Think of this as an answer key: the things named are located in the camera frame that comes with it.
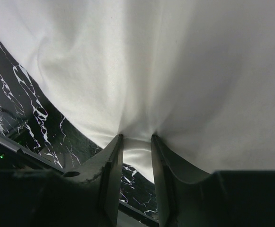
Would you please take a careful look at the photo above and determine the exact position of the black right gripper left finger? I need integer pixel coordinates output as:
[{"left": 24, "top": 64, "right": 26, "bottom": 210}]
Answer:
[{"left": 0, "top": 134, "right": 124, "bottom": 227}]

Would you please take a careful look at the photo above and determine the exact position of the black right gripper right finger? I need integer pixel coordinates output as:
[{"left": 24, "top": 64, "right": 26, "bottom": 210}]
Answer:
[{"left": 151, "top": 135, "right": 275, "bottom": 227}]

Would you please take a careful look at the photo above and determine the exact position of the black marble pattern mat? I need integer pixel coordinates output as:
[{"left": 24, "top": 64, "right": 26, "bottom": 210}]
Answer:
[{"left": 0, "top": 23, "right": 159, "bottom": 216}]

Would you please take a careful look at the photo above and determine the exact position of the white printed t-shirt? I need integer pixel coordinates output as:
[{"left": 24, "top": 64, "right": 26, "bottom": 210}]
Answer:
[{"left": 0, "top": 0, "right": 275, "bottom": 182}]

